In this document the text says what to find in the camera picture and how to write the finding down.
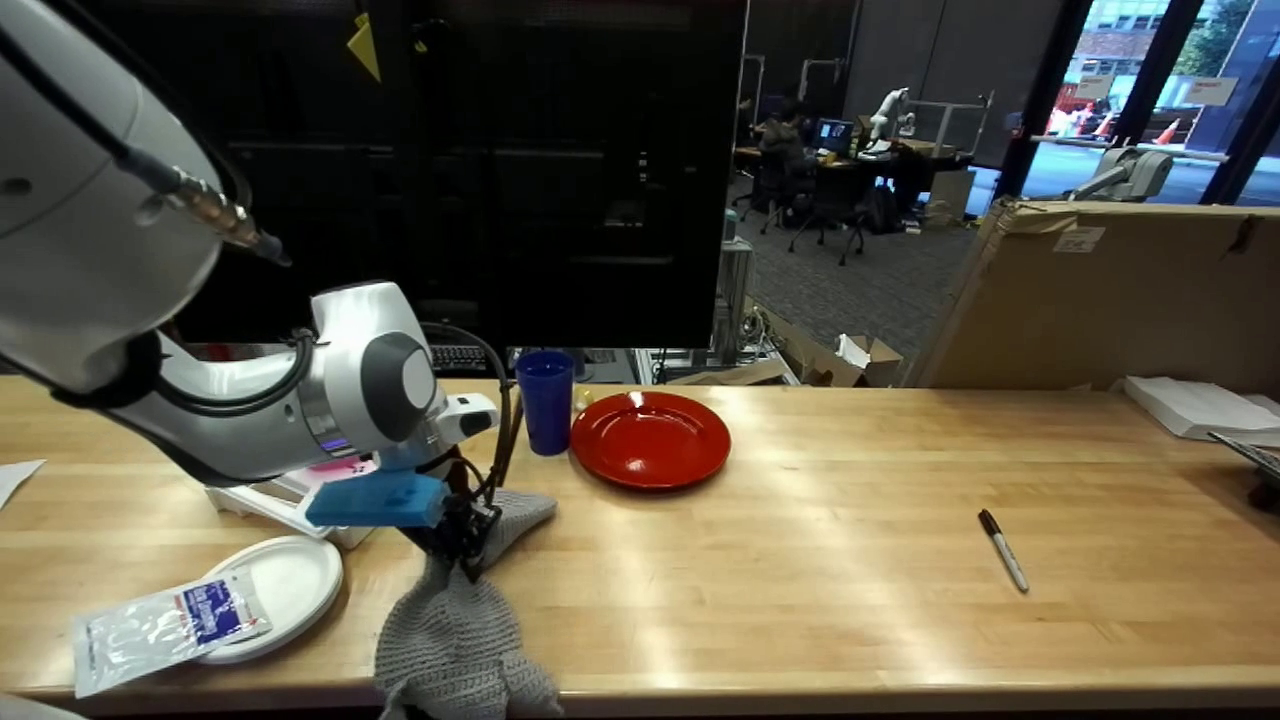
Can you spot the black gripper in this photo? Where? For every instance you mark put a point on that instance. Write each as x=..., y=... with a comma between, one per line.
x=465, y=497

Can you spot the grey knitted cloth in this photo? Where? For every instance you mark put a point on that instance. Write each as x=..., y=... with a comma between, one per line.
x=463, y=654

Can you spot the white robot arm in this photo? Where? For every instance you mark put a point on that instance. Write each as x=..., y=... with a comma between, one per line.
x=82, y=202

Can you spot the blue plastic cup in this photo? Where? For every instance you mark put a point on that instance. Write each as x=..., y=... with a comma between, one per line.
x=546, y=403

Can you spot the white paper plate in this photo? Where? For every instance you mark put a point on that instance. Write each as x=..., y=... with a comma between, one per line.
x=285, y=587

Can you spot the red plate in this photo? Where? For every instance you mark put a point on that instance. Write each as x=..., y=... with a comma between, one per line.
x=650, y=442

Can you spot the clear packet with blue label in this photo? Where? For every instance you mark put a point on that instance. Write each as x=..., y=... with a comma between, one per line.
x=162, y=628

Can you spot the large black monitor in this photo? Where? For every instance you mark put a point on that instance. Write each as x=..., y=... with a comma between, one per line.
x=535, y=175

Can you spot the small cardboard box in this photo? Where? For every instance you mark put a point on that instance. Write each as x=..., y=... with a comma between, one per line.
x=835, y=352

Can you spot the white paper scrap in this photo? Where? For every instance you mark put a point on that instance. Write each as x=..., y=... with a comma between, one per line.
x=17, y=483

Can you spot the yellow triangle sticker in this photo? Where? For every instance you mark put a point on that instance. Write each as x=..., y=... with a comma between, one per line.
x=366, y=45

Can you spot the black marker pen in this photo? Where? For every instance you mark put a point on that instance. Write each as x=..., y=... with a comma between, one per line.
x=1004, y=548

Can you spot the large cardboard box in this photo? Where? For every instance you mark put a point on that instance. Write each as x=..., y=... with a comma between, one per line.
x=1106, y=303

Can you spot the white paper stack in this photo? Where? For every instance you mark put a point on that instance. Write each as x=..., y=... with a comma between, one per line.
x=1193, y=407

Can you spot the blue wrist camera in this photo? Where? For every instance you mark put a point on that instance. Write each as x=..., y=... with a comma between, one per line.
x=376, y=503

